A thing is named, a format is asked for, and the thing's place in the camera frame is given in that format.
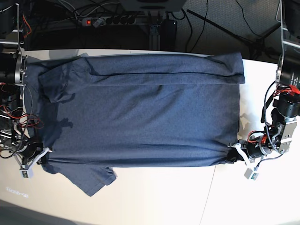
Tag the white power strip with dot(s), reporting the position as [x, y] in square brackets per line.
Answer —
[106, 21]

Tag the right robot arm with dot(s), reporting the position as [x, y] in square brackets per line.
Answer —
[19, 126]

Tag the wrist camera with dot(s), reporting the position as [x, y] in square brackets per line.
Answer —
[26, 171]
[251, 174]

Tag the grey box under table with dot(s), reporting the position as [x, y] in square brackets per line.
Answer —
[153, 5]

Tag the aluminium frame profile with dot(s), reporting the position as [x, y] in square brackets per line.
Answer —
[154, 23]

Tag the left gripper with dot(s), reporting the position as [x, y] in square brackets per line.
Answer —
[255, 146]

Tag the blue T-shirt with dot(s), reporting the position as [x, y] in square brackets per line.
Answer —
[136, 110]

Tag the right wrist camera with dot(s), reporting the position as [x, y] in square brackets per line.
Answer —
[26, 171]

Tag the black power adapter brick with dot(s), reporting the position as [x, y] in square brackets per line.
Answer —
[168, 35]

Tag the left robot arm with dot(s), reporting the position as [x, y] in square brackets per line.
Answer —
[282, 107]

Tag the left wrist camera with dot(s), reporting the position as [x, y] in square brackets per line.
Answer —
[251, 174]

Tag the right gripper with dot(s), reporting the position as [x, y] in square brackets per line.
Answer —
[32, 152]

